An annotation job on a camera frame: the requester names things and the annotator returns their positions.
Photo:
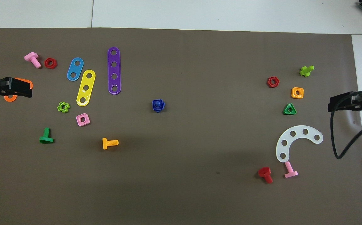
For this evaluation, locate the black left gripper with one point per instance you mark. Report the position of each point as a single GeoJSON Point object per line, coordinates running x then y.
{"type": "Point", "coordinates": [2, 86]}

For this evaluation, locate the blue square plastic nut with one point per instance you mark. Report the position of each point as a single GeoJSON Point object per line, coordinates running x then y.
{"type": "Point", "coordinates": [154, 107]}

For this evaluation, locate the orange heart-shaped plastic plate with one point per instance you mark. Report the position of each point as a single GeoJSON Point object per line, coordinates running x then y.
{"type": "Point", "coordinates": [10, 100]}

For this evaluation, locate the pink plastic bolt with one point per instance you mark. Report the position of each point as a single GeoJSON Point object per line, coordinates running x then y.
{"type": "Point", "coordinates": [288, 167]}
{"type": "Point", "coordinates": [31, 57]}

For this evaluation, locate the red hexagonal plastic nut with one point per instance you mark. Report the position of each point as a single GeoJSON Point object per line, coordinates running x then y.
{"type": "Point", "coordinates": [269, 82]}
{"type": "Point", "coordinates": [46, 62]}

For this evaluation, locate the green cross-shaped plastic nut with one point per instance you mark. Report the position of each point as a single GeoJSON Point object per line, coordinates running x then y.
{"type": "Point", "coordinates": [59, 107]}

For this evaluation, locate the dark green plastic bolt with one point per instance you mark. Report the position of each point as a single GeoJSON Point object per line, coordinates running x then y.
{"type": "Point", "coordinates": [46, 132]}

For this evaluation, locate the lime green plastic bolt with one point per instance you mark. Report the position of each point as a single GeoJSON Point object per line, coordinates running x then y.
{"type": "Point", "coordinates": [306, 72]}

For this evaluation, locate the orange square plastic nut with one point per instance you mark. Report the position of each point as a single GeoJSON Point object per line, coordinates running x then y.
{"type": "Point", "coordinates": [293, 92]}

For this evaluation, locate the green triangular plastic nut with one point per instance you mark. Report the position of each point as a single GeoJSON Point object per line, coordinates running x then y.
{"type": "Point", "coordinates": [285, 112]}

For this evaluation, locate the blue two-hole plastic strip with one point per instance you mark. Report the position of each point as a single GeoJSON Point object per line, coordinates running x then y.
{"type": "Point", "coordinates": [75, 69]}

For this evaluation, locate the white curved five-hole plate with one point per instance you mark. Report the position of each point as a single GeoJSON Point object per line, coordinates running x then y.
{"type": "Point", "coordinates": [288, 137]}

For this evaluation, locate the pink square plastic nut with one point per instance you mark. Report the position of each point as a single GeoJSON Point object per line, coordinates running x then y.
{"type": "Point", "coordinates": [79, 122]}

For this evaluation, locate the yellow three-hole plastic strip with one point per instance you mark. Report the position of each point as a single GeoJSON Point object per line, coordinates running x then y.
{"type": "Point", "coordinates": [87, 82]}

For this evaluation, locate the purple four-hole plastic strip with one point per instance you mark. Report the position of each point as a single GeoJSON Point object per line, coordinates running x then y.
{"type": "Point", "coordinates": [114, 70]}

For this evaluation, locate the red plastic bolt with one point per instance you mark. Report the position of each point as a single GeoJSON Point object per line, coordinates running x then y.
{"type": "Point", "coordinates": [264, 172]}

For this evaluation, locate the orange plastic bolt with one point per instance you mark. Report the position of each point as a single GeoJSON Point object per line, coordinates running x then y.
{"type": "Point", "coordinates": [112, 143]}

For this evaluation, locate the brown table mat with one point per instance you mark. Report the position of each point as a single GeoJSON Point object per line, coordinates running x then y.
{"type": "Point", "coordinates": [180, 187]}

